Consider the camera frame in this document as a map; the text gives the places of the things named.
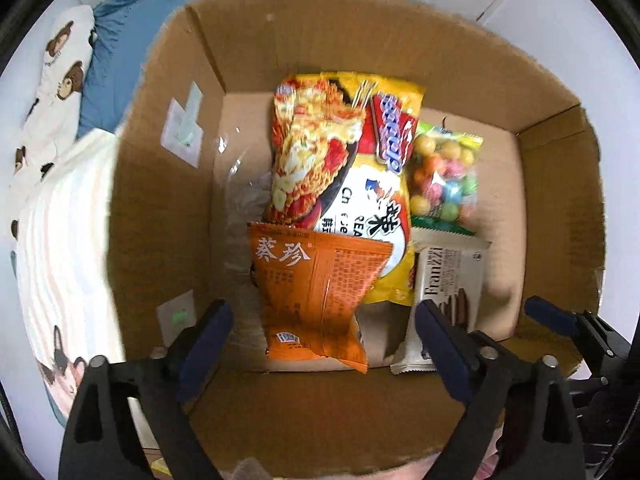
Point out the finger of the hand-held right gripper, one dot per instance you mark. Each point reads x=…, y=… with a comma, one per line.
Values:
x=550, y=312

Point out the bear print pillow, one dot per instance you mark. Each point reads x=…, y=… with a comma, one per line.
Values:
x=55, y=110

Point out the white chocolate wafer packet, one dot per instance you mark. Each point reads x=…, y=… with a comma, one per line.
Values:
x=450, y=280

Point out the clear plastic wrap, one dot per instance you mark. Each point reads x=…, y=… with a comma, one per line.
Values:
x=245, y=200

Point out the yellow instant noodle packet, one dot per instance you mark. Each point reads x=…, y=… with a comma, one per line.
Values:
x=325, y=160

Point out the orange snack packet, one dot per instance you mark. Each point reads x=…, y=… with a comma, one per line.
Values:
x=310, y=300

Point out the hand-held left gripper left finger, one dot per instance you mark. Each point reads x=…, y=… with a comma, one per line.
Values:
x=205, y=345

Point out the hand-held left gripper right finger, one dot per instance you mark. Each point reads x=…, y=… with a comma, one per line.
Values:
x=440, y=345

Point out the colourful candy ball bag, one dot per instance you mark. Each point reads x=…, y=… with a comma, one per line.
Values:
x=440, y=180

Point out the brown cardboard box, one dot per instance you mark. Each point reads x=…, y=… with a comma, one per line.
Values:
x=350, y=35

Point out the blue bed sheet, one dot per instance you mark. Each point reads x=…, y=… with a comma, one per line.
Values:
x=115, y=60

